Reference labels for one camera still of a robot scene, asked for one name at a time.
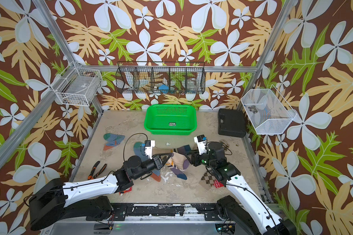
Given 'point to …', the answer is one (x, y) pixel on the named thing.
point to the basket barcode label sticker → (172, 124)
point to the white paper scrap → (167, 144)
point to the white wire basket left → (78, 85)
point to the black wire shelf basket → (181, 77)
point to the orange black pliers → (90, 176)
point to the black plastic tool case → (231, 122)
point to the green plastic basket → (170, 119)
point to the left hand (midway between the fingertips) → (172, 153)
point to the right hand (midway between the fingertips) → (186, 152)
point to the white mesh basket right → (266, 112)
